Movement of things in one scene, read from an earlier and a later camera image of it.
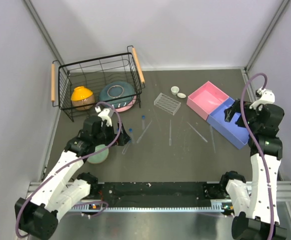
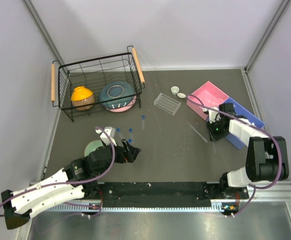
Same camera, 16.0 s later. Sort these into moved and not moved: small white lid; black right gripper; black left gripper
Moved: black right gripper; black left gripper
Not moved: small white lid
